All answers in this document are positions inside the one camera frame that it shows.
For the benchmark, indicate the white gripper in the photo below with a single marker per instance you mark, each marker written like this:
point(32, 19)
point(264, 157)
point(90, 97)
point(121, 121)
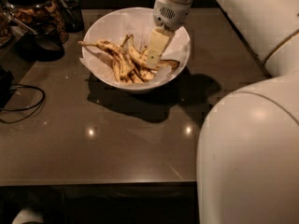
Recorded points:
point(170, 13)

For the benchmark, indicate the spotted banana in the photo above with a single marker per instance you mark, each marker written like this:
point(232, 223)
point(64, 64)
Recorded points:
point(139, 56)

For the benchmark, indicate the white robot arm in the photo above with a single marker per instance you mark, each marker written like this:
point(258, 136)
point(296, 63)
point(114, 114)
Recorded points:
point(247, 161)

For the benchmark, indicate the long banana left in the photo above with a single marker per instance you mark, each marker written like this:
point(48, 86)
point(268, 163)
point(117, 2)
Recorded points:
point(115, 52)

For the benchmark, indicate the bananas at bowl bottom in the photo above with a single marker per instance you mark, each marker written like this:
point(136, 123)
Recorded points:
point(138, 75)

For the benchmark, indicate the white bowl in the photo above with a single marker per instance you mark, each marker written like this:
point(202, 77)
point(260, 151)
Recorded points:
point(106, 25)

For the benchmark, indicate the black mesh pen cup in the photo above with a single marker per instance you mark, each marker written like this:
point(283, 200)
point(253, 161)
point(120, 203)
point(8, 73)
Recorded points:
point(72, 16)

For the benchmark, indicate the black mug with spoon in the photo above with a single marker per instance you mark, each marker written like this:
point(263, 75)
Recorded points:
point(43, 44)

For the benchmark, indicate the glass jar with lid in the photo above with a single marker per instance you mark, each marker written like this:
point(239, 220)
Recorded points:
point(32, 12)

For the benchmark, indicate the glass dish far left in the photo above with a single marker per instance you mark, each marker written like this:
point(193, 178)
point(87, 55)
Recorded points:
point(6, 33)

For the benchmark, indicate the black device at left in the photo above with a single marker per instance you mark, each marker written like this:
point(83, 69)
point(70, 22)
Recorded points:
point(6, 79)

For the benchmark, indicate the white object bottom left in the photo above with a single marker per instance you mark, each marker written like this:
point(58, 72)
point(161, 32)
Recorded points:
point(26, 216)

